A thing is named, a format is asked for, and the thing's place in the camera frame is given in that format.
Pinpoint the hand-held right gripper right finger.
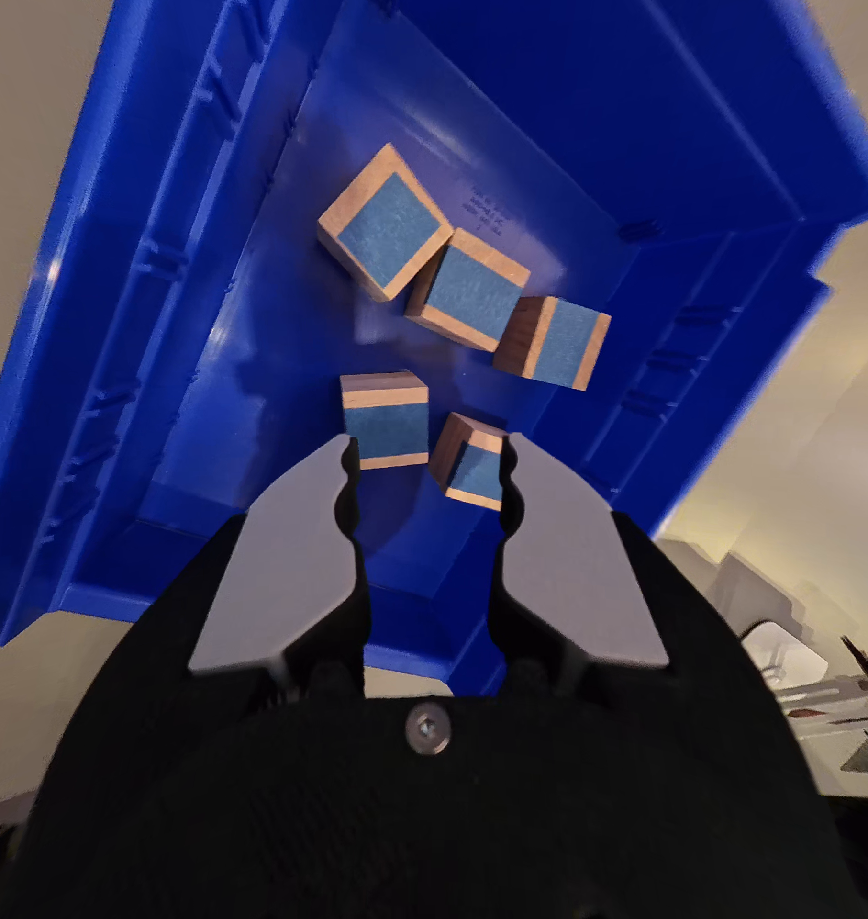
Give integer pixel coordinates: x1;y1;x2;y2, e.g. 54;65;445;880
486;432;671;697

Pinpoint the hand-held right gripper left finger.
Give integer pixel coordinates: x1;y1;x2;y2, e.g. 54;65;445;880
187;433;372;695

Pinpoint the wooden cube with blue stripe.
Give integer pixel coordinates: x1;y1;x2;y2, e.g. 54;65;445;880
318;142;455;303
428;411;511;512
339;371;431;471
404;227;533;353
493;296;613;392

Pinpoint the blue plastic bin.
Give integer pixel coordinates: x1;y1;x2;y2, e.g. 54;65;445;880
0;0;868;697

